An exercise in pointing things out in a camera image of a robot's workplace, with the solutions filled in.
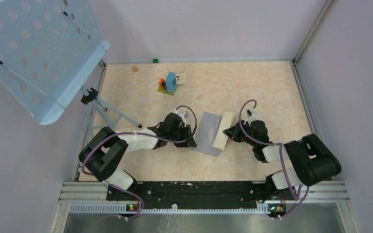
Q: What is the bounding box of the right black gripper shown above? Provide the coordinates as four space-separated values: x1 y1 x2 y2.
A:
223 119 257 148

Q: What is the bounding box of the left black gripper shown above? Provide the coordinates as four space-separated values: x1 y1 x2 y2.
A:
169 124 197 148

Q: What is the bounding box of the grey envelope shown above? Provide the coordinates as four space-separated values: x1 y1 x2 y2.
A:
193 112 221 157

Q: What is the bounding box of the beige letter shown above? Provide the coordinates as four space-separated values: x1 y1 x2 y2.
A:
211 111 236 151

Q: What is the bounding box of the colourful toy block assembly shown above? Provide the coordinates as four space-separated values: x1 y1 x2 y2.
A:
157 72 187 96

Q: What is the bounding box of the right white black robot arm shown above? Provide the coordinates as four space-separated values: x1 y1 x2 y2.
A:
223 120 342 200

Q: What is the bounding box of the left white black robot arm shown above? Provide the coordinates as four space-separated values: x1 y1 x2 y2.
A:
79 110 197 201

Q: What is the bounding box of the light blue perforated music stand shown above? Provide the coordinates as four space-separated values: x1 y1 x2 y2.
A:
0 0 143 147

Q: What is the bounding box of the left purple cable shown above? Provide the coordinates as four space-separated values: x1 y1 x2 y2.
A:
81 105 198 221

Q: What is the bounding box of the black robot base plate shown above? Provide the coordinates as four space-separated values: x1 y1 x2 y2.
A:
106 181 294 210

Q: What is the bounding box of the white slotted cable duct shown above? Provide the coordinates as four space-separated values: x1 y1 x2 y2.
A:
69 203 271 214

